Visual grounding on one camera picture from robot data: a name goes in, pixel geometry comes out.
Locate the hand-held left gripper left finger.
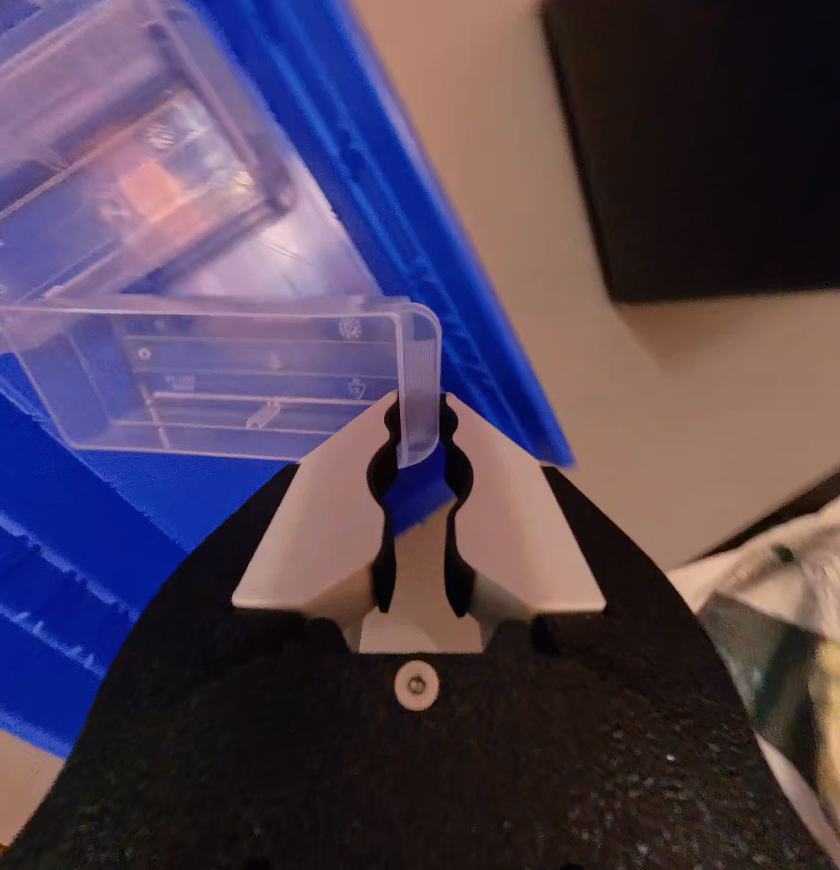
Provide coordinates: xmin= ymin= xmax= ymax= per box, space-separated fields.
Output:
xmin=231 ymin=392 xmax=402 ymax=652

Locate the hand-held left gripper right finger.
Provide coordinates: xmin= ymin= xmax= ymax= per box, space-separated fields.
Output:
xmin=439 ymin=392 xmax=606 ymax=636

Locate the clear plastic drawer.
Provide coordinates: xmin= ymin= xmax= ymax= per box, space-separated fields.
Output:
xmin=0 ymin=0 xmax=387 ymax=320
xmin=0 ymin=294 xmax=442 ymax=470

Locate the large shallow blue bin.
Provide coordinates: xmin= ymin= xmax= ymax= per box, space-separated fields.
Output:
xmin=0 ymin=0 xmax=576 ymax=759

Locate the black drawer cabinet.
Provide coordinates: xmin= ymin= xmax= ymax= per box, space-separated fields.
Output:
xmin=542 ymin=0 xmax=840 ymax=303

